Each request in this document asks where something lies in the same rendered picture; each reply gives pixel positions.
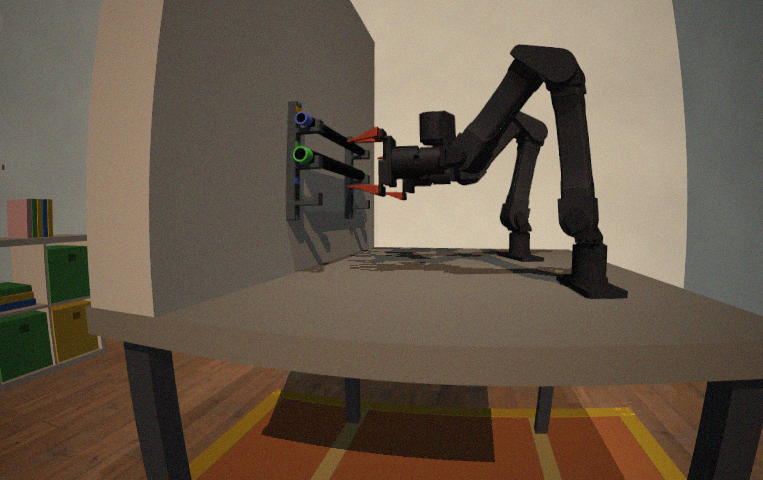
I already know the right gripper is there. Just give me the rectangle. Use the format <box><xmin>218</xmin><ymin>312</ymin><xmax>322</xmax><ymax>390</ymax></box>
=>
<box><xmin>377</xmin><ymin>156</ymin><xmax>433</xmax><ymax>200</ymax></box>

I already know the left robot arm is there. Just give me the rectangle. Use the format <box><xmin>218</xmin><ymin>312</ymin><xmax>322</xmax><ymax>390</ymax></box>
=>
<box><xmin>394</xmin><ymin>44</ymin><xmax>628</xmax><ymax>299</ymax></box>

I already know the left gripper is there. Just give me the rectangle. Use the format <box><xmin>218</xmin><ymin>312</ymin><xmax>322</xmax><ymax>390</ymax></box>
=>
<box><xmin>347</xmin><ymin>127</ymin><xmax>421</xmax><ymax>197</ymax></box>

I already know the dark grey wall rack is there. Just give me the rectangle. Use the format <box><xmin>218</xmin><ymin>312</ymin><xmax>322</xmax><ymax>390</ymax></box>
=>
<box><xmin>286</xmin><ymin>101</ymin><xmax>370</xmax><ymax>220</ymax></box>

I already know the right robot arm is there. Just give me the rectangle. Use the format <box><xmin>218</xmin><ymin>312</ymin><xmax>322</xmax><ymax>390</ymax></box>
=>
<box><xmin>411</xmin><ymin>111</ymin><xmax>548</xmax><ymax>262</ymax></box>

